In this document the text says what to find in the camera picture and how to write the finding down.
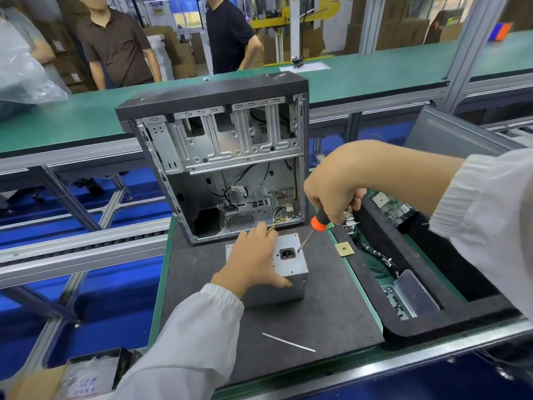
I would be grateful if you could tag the person's right hand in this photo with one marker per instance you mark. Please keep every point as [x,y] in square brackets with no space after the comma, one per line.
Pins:
[337,179]

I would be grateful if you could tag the person's left hand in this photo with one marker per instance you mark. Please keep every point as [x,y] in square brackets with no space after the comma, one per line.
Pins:
[250,262]

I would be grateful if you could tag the person's left thumb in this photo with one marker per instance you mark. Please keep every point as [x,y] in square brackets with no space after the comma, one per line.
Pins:
[280,282]

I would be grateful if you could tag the person's right fingers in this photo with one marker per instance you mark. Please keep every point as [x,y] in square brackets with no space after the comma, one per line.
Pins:
[339,208]

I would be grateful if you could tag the grey metal power supply unit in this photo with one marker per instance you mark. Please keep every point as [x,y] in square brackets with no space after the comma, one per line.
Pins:
[293,268]

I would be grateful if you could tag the person's left forearm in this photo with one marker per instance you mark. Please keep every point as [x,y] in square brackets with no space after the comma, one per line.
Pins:
[187,341]

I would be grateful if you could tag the person's right forearm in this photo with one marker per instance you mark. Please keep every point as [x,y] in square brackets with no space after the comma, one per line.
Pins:
[479,204]

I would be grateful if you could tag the gold square processor chip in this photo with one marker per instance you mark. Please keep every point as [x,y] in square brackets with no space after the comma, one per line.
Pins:
[345,249]

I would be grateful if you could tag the black foam work mat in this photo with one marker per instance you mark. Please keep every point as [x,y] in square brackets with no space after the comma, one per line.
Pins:
[324,312]

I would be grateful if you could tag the green circuit board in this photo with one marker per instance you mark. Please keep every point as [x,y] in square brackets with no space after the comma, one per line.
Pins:
[395,210]

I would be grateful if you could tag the thin white strip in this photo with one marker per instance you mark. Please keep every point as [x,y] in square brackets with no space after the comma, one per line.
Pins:
[288,342]

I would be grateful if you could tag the perforated metal shield plate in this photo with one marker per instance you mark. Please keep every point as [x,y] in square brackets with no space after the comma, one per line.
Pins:
[393,304]

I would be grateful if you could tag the clear plastic box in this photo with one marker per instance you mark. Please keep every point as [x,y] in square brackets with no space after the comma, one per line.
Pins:
[416,293]

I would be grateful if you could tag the grey case side panel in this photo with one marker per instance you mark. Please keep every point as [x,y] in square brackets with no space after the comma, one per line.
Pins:
[454,135]

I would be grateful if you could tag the white paper sheet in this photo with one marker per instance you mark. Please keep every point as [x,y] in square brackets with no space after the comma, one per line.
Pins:
[314,67]

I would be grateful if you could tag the black foam tray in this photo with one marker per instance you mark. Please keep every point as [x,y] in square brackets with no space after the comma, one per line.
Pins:
[416,331]

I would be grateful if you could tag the small black object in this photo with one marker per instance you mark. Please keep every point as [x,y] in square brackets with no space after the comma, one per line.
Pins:
[297,61]

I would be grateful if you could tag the black computer tower case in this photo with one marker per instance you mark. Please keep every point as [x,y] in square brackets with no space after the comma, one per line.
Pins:
[208,95]

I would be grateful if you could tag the stack of cardboard boxes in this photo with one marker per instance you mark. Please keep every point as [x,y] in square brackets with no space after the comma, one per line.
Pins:
[404,29]

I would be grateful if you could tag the yellow machine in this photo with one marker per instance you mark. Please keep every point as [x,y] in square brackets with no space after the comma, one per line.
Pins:
[308,10]

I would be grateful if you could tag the small clear plastic bag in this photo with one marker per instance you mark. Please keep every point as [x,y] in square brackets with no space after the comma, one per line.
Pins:
[89,374]

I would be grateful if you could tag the blue orange block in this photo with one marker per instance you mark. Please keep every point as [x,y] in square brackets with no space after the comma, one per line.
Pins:
[501,31]

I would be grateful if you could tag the brown cardboard box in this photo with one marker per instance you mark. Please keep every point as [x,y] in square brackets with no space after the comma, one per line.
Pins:
[37,383]

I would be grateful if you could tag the large clear plastic bag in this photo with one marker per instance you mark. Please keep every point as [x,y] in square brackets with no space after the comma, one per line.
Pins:
[21,70]

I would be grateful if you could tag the small metal bracket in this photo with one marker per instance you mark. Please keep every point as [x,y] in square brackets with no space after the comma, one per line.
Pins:
[351,224]

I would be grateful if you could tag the aluminium frame post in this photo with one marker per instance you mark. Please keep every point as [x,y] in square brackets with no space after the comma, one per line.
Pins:
[474,49]
[372,24]

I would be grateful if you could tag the aluminium roller conveyor frame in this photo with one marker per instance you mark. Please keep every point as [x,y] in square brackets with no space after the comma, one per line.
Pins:
[83,245]

